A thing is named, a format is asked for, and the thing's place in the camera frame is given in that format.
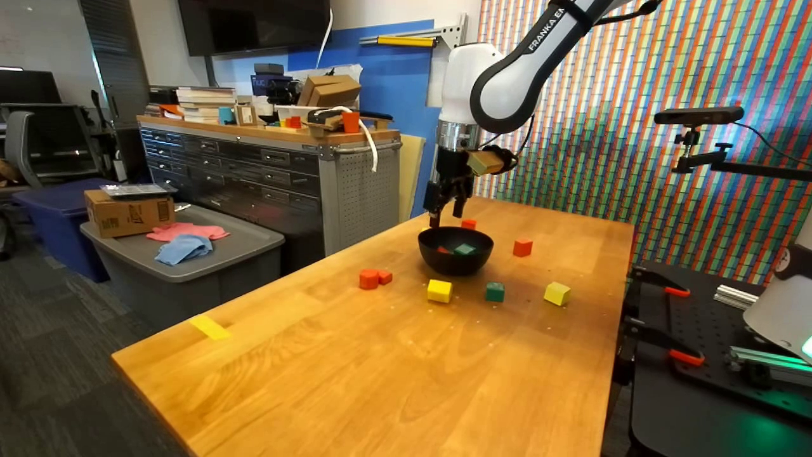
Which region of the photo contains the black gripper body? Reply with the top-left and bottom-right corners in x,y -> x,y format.
434,145 -> 478,197

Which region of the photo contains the yellow wooden block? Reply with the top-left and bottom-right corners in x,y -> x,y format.
423,276 -> 454,306

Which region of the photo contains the lime green wooden block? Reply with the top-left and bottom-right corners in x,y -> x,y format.
540,279 -> 574,309

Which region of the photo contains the black bowl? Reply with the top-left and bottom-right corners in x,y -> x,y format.
417,223 -> 497,279

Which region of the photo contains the tan leaning panel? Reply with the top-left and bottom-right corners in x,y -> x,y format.
397,132 -> 426,223

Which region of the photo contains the yellow spirit level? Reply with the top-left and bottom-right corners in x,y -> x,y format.
364,32 -> 440,51

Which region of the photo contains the small brown box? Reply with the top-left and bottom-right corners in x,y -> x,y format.
304,107 -> 349,140

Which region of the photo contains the brown cardboard box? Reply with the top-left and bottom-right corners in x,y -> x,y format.
85,184 -> 179,240
296,74 -> 364,109

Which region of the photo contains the grey metal drawer cabinet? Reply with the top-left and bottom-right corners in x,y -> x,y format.
138,113 -> 407,265

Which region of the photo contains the small grey side table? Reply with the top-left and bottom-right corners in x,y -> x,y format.
78,201 -> 288,328

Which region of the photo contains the dark blue box stack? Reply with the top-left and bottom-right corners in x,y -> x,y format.
248,60 -> 299,107

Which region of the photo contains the pink cloth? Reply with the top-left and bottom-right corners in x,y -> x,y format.
144,221 -> 232,246

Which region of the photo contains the stack of books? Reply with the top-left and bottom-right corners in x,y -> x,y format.
173,84 -> 238,126

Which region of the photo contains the small yellow block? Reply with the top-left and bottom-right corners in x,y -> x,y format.
187,315 -> 233,342

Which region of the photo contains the blue cloth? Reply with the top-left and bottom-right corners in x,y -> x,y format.
153,234 -> 218,269

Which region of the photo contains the grey flat pad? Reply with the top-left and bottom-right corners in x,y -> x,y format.
99,179 -> 179,202

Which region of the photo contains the dark perforated mounting plate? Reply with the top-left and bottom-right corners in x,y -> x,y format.
626,259 -> 812,457

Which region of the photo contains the blue storage bin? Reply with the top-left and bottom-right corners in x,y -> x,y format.
11,178 -> 111,284

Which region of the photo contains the black computer monitor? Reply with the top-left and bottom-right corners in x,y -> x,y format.
0,69 -> 63,109

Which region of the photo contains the wrist mounted camera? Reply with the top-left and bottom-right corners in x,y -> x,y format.
468,145 -> 521,178

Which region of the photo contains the white cable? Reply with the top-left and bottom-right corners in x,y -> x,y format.
314,104 -> 382,178

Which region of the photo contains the white slotted wall rail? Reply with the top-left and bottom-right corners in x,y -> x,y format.
430,13 -> 469,52

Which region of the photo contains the orange handled clamp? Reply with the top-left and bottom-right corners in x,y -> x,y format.
626,264 -> 696,303
621,315 -> 711,372

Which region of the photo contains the black wall television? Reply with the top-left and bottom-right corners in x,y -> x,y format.
175,0 -> 335,57

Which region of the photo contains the black stereo camera bar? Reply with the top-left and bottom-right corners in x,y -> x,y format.
653,104 -> 748,128

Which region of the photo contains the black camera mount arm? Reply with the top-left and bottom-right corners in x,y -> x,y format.
671,124 -> 812,184

